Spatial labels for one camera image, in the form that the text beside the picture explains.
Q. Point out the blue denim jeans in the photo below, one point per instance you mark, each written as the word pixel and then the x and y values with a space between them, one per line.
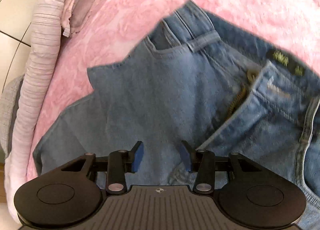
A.
pixel 197 78

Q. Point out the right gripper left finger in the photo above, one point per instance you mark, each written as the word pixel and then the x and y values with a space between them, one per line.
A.
pixel 121 162

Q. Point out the grey small pillow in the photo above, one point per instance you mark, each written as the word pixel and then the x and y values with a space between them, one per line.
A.
pixel 9 106

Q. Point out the pink floral blanket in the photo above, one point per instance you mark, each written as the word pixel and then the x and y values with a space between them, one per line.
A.
pixel 118 26

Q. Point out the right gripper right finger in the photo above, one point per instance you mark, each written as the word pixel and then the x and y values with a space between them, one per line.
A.
pixel 201 162

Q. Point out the striped lilac folded quilt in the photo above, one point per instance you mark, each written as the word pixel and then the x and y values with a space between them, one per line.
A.
pixel 38 72

